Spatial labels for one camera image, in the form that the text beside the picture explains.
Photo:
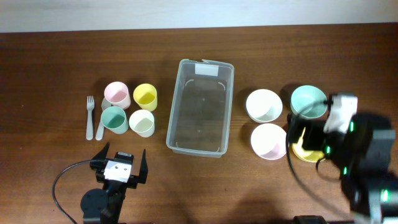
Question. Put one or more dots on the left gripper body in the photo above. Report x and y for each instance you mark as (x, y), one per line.
(97, 168)

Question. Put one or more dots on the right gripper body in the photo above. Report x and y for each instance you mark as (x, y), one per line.
(316, 139)

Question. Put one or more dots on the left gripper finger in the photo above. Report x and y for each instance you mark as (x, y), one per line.
(102, 154)
(143, 172)

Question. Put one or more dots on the yellow plastic cup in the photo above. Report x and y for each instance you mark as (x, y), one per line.
(145, 95)

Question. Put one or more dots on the grey plastic spoon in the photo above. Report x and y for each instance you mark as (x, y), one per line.
(100, 130)

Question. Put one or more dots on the grey plastic fork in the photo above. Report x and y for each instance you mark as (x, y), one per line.
(90, 105)

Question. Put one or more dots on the cream plastic cup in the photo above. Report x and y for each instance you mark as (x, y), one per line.
(142, 122)

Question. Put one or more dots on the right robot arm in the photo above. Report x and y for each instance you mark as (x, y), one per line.
(363, 155)

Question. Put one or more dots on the pink plastic bowl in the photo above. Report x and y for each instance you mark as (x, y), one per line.
(268, 141)

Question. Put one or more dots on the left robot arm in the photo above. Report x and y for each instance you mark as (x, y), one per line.
(104, 205)

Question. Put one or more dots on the clear plastic storage container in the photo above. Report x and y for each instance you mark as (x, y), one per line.
(200, 114)

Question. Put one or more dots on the yellow plastic bowl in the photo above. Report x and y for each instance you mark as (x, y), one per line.
(302, 154)

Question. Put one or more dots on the cream plastic bowl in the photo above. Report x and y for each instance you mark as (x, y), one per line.
(263, 106)

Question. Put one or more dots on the green plastic cup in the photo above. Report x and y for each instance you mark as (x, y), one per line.
(114, 119)

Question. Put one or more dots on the pink plastic cup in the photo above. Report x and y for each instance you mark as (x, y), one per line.
(117, 93)

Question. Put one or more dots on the green plastic bowl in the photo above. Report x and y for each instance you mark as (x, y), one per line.
(303, 99)

